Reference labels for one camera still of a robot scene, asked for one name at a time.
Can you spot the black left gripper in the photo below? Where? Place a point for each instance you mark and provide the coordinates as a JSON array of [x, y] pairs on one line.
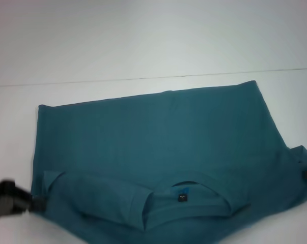
[[5, 198]]

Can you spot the teal t-shirt with FREE print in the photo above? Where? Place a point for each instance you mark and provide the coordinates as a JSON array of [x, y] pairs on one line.
[[155, 139]]

